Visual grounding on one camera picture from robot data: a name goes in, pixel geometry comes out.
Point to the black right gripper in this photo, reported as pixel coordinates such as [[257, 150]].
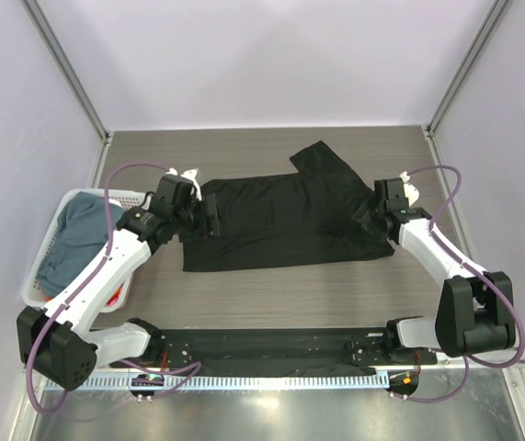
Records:
[[364, 215]]

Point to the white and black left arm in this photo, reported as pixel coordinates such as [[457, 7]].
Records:
[[57, 340]]

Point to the black t-shirt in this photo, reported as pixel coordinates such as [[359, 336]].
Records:
[[299, 219]]

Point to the aluminium frame post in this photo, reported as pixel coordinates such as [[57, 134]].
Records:
[[55, 48], [482, 36]]

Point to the right aluminium frame post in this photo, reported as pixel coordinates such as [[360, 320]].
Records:
[[482, 36]]

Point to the slotted white cable duct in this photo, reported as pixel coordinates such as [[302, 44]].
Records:
[[135, 381]]

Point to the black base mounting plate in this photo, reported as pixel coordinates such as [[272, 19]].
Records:
[[282, 353]]

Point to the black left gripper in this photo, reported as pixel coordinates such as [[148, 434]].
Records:
[[208, 223]]

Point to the orange garment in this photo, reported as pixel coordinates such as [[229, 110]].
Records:
[[118, 298]]

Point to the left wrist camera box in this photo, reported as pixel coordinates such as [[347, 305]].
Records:
[[175, 192]]

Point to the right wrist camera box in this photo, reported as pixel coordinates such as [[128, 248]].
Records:
[[395, 194]]

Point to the white plastic laundry basket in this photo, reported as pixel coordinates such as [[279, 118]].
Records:
[[32, 294]]

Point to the grey-blue t-shirt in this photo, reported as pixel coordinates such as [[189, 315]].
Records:
[[82, 231]]

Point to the left aluminium frame post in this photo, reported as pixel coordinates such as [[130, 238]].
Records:
[[55, 48]]

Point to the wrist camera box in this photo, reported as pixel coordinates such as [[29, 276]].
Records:
[[175, 192], [395, 194]]

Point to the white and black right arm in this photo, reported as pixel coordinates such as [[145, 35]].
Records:
[[474, 312]]

